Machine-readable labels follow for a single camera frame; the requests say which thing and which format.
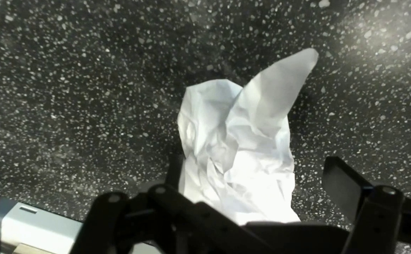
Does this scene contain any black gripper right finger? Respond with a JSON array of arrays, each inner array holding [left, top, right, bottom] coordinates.
[[322, 155, 411, 254]]

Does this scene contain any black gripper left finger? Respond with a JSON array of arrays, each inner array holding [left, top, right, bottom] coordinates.
[[69, 149, 281, 254]]

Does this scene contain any white tissue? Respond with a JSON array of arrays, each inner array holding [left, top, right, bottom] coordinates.
[[175, 46, 321, 226]]

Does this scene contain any white oblong device grey end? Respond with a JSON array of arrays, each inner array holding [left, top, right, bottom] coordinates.
[[0, 196, 85, 254]]

